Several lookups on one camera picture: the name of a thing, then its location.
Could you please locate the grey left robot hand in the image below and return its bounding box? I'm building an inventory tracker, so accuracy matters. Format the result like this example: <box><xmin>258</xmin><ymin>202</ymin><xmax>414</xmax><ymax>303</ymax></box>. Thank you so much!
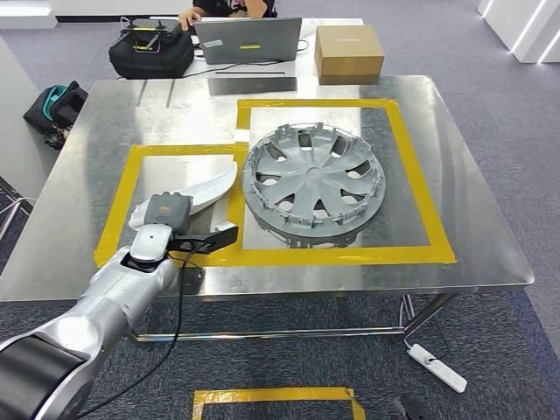
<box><xmin>143</xmin><ymin>192</ymin><xmax>194</xmax><ymax>235</ymax></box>

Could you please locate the white curved plastic part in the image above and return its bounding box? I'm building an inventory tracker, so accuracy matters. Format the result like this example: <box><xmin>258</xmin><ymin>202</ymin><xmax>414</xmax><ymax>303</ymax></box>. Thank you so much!
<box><xmin>128</xmin><ymin>161</ymin><xmax>238</xmax><ymax>231</ymax></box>

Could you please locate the stainless steel workbench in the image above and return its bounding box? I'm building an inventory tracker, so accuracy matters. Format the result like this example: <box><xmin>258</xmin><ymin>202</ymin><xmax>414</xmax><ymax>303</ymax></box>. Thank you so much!
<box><xmin>0</xmin><ymin>75</ymin><xmax>536</xmax><ymax>343</ymax></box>

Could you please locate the black equipment bag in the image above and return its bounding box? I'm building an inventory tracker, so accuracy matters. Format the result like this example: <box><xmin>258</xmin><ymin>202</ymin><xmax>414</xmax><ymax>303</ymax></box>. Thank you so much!
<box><xmin>108</xmin><ymin>25</ymin><xmax>195</xmax><ymax>81</ymax></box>

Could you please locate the black teal backpack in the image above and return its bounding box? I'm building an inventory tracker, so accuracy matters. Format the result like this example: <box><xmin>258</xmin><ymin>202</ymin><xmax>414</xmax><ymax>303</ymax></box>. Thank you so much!
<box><xmin>23</xmin><ymin>80</ymin><xmax>89</xmax><ymax>152</ymax></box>

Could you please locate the black remote controller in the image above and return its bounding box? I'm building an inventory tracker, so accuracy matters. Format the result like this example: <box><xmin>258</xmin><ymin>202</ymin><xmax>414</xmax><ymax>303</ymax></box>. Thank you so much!
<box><xmin>124</xmin><ymin>18</ymin><xmax>183</xmax><ymax>54</ymax></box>

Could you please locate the grey plastic hubcap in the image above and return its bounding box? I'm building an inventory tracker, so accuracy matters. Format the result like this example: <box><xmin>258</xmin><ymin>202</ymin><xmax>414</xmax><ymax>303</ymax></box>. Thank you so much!
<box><xmin>242</xmin><ymin>122</ymin><xmax>387</xmax><ymax>248</ymax></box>

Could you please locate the grey laptop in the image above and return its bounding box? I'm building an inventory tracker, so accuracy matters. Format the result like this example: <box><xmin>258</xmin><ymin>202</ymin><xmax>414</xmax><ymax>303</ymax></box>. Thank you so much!
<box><xmin>193</xmin><ymin>16</ymin><xmax>304</xmax><ymax>66</ymax></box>

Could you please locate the white side table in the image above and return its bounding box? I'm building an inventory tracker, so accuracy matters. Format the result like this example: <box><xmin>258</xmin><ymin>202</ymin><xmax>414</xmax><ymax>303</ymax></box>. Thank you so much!
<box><xmin>0</xmin><ymin>34</ymin><xmax>60</xmax><ymax>242</ymax></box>

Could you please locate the person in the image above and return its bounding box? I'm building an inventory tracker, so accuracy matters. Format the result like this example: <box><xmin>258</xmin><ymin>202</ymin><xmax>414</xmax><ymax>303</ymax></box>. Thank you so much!
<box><xmin>177</xmin><ymin>0</ymin><xmax>278</xmax><ymax>32</ymax></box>

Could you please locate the yellow floor tape square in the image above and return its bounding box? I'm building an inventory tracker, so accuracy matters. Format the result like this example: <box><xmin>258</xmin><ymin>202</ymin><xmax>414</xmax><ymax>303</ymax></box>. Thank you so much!
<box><xmin>192</xmin><ymin>386</ymin><xmax>368</xmax><ymax>420</ymax></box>

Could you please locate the white desk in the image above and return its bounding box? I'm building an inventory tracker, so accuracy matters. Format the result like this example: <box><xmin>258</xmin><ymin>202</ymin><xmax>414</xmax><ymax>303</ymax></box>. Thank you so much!
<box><xmin>118</xmin><ymin>16</ymin><xmax>365</xmax><ymax>80</ymax></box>

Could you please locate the brown cardboard box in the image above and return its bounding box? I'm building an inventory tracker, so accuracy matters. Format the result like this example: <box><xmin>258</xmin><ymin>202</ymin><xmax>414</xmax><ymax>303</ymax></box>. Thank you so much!
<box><xmin>314</xmin><ymin>24</ymin><xmax>386</xmax><ymax>87</ymax></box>

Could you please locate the white power strip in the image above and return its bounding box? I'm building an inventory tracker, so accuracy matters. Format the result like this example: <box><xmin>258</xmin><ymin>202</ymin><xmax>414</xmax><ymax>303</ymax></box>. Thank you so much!
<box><xmin>409</xmin><ymin>343</ymin><xmax>468</xmax><ymax>396</ymax></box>

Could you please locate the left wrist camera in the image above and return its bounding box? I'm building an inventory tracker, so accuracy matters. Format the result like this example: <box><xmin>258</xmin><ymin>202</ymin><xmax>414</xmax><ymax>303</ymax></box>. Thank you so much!
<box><xmin>167</xmin><ymin>220</ymin><xmax>240</xmax><ymax>255</ymax></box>

